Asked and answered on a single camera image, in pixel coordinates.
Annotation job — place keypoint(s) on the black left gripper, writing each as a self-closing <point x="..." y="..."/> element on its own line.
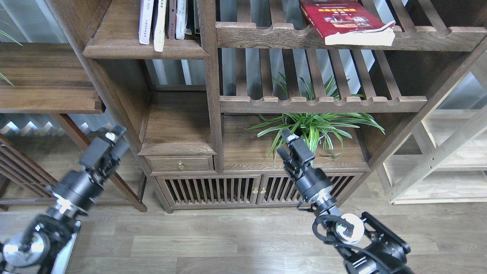
<point x="80" y="189"/>

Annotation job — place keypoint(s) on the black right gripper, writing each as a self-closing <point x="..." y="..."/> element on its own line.
<point x="312" y="184"/>

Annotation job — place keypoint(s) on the pale lavender cover book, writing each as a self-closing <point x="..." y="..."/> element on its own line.
<point x="145" y="20"/>

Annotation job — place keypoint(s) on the yellow green cover book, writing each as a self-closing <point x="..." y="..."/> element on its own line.
<point x="159" y="24"/>

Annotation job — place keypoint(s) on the red cover book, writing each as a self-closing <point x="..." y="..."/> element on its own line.
<point x="347" y="22"/>

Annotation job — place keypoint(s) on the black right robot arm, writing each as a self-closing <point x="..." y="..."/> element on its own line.
<point x="365" y="244"/>

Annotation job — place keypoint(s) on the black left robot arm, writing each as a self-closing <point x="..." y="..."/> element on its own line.
<point x="47" y="234"/>

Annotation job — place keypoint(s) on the white plant pot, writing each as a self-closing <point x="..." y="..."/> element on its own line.
<point x="308" y="142"/>

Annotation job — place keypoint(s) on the spider plant green leaves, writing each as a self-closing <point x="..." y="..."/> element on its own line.
<point x="319" y="129"/>

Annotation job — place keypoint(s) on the brass drawer knob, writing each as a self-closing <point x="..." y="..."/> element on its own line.
<point x="180" y="165"/>

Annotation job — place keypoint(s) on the dark wooden side table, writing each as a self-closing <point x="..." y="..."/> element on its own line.
<point x="47" y="78"/>

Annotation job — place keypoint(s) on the dark wooden bookshelf cabinet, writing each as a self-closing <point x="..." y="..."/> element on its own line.
<point x="188" y="102"/>

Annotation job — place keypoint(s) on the white spine upright book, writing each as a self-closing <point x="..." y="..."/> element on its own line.
<point x="181" y="28"/>

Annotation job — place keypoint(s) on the white bar on floor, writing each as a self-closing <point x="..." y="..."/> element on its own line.
<point x="62" y="259"/>

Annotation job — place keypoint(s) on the brown spine upright book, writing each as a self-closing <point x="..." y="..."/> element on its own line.
<point x="171" y="31"/>

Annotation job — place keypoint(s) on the dark green upright book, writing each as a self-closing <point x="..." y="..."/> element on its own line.
<point x="197" y="32"/>

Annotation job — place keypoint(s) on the light wooden shelf frame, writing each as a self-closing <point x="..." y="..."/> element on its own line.
<point x="444" y="158"/>

